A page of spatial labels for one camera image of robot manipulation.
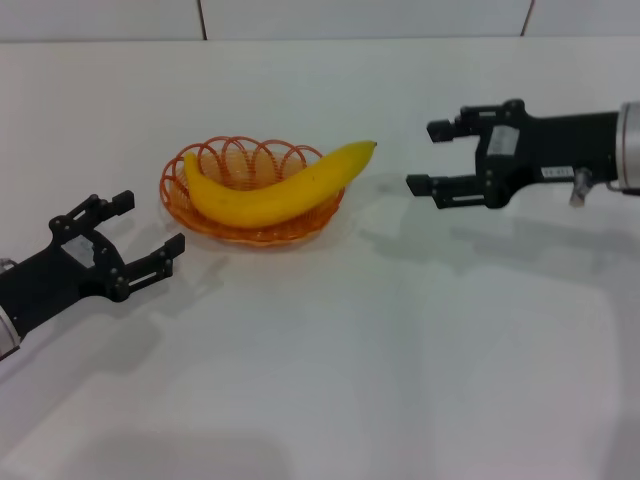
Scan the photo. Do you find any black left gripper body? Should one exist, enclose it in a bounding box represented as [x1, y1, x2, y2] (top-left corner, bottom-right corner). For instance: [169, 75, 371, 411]
[0, 231, 125, 336]

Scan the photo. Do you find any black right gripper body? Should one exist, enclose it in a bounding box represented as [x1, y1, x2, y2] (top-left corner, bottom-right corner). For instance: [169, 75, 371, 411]
[472, 110, 622, 209]

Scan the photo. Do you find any orange wire basket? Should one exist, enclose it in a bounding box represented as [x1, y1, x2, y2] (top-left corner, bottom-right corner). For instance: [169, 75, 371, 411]
[159, 133, 346, 246]

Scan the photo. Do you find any yellow banana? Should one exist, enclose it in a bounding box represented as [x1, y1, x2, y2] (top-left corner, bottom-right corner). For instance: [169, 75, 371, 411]
[183, 140, 379, 230]

